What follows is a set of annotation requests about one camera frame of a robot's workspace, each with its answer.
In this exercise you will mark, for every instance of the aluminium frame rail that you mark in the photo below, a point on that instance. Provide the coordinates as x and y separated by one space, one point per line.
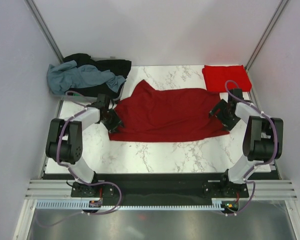
265 190

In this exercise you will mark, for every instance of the grey plastic laundry bin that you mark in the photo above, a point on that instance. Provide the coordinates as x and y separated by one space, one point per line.
120 67

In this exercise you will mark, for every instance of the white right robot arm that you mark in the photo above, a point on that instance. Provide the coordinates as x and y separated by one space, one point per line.
262 142

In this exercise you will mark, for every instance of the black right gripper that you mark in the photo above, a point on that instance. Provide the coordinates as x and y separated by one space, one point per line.
228 124

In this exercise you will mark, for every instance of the white slotted cable duct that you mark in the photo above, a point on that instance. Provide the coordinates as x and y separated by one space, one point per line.
80 204

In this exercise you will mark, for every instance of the folded bright red t shirt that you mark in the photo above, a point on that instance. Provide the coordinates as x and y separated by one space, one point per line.
215 77

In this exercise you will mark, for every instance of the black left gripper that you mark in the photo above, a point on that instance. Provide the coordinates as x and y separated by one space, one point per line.
117 120

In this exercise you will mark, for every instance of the corner aluminium post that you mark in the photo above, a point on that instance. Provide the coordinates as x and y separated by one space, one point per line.
267 32
44 28

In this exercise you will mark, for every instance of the left corner aluminium post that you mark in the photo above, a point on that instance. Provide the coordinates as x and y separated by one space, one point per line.
44 28

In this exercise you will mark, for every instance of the dark red t shirt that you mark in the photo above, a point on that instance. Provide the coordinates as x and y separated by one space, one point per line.
167 116

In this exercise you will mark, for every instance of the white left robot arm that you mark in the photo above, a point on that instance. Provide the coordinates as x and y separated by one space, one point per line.
65 140

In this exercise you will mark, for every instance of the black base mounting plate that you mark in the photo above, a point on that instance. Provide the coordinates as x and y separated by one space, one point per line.
159 188

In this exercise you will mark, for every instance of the right corner aluminium post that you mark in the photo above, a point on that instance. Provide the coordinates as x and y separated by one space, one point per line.
267 32

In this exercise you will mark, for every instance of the blue grey t shirt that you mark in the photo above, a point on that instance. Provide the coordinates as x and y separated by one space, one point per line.
68 75

